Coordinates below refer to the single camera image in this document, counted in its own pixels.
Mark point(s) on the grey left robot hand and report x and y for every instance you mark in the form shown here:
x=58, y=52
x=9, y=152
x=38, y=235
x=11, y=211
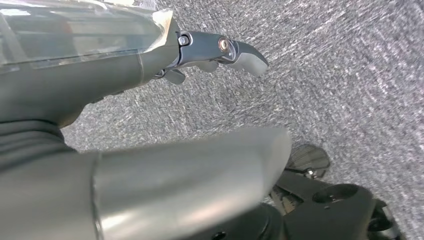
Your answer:
x=99, y=79

